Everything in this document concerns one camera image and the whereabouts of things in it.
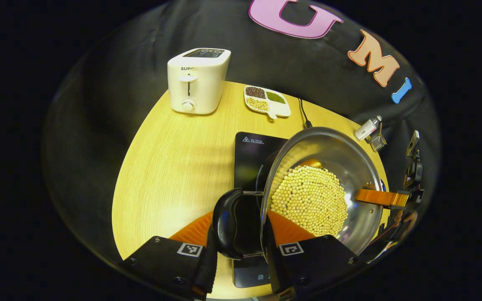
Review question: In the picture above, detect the white divided bean dish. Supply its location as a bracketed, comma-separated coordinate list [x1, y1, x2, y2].
[244, 86, 292, 120]

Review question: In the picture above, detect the small white bottle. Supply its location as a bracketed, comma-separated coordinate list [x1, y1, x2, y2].
[354, 116, 382, 141]

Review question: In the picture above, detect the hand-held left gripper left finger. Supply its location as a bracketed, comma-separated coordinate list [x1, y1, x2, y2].
[122, 209, 218, 299]

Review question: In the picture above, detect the black induction cooktop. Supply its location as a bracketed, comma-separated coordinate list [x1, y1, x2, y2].
[233, 132, 292, 289]

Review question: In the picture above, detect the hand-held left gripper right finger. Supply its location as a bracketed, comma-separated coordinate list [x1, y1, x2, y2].
[262, 209, 365, 299]

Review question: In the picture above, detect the white toaster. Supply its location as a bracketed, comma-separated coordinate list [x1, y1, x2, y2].
[167, 48, 231, 115]

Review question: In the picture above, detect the wire mesh basket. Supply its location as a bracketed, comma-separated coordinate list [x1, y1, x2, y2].
[369, 133, 388, 152]

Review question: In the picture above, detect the black power cable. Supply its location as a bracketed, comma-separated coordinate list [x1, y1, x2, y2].
[298, 98, 313, 128]

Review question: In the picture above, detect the steel pot with black handles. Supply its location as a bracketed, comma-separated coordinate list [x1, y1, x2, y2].
[212, 127, 385, 260]

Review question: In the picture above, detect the pile of yellow soybeans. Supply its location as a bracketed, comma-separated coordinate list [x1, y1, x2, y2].
[270, 166, 349, 237]

